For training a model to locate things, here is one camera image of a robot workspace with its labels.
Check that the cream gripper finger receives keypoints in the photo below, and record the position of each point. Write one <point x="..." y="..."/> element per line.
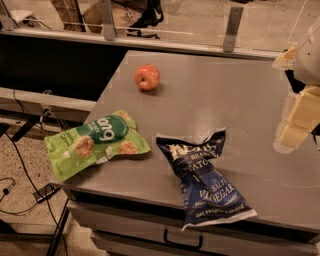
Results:
<point x="300" y="116"/>
<point x="285" y="60"/>

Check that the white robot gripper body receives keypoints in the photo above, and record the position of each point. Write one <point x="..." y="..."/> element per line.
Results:
<point x="309" y="61"/>

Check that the blue chip bag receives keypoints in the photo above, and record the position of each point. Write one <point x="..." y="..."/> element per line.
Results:
<point x="208" y="197"/>

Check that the black bag behind glass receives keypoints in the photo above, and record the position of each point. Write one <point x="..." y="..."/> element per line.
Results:
<point x="151" y="16"/>

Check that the green snack bag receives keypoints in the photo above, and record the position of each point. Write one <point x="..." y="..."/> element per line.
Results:
<point x="94" y="143"/>

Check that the red apple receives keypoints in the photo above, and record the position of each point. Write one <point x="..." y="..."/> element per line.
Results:
<point x="147" y="77"/>

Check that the black power adapter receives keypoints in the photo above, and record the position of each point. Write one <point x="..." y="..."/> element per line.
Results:
<point x="45" y="193"/>

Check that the metal bracket right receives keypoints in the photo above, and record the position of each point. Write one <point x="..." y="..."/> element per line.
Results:
<point x="234" y="20"/>

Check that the metal bracket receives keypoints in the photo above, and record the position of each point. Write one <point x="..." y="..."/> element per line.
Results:
<point x="234" y="20"/>
<point x="109" y="30"/>

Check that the grey drawer with black handle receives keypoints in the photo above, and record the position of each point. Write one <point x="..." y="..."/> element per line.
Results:
<point x="126" y="233"/>

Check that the grey metal rail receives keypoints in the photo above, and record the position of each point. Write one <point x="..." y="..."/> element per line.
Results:
<point x="138" y="43"/>

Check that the metal bracket left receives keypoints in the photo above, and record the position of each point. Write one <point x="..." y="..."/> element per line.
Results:
<point x="109" y="30"/>

